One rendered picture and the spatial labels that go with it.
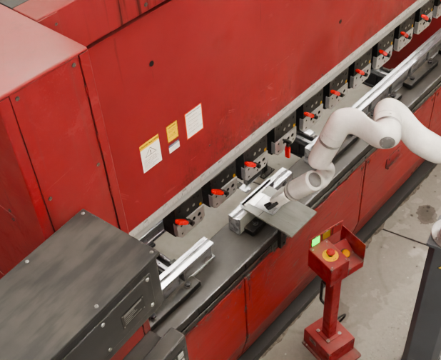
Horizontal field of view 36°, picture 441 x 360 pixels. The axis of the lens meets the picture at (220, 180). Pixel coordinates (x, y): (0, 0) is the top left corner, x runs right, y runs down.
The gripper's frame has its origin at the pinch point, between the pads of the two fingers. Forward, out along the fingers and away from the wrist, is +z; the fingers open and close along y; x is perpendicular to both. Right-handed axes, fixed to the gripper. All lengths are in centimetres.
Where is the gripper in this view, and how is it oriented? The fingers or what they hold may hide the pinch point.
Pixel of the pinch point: (272, 201)
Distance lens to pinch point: 291.0
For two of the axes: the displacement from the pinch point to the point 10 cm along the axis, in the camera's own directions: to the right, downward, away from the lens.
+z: -4.7, 3.0, 8.3
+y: -6.1, 5.7, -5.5
